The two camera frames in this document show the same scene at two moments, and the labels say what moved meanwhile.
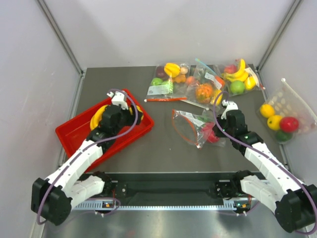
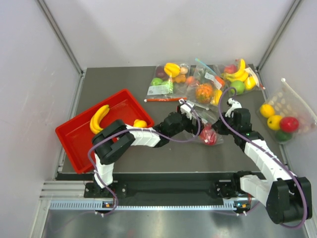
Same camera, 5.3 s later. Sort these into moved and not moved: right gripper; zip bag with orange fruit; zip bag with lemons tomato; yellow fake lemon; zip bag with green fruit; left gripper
Moved: left gripper; yellow fake lemon
Not moved: zip bag with lemons tomato; zip bag with green fruit; zip bag with orange fruit; right gripper
